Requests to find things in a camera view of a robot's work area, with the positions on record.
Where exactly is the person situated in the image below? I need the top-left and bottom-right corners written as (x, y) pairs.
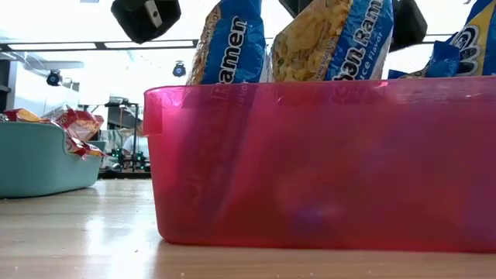
top-left (122, 118), bottom-right (150, 160)

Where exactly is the distant robot with green lights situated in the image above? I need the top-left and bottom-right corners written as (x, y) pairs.
top-left (110, 149), bottom-right (151, 174)

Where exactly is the teal plastic bin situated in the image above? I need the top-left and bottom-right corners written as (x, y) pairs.
top-left (0, 121), bottom-right (108, 199)

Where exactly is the red translucent plastic bin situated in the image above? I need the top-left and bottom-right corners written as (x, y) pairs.
top-left (143, 75), bottom-right (496, 253)

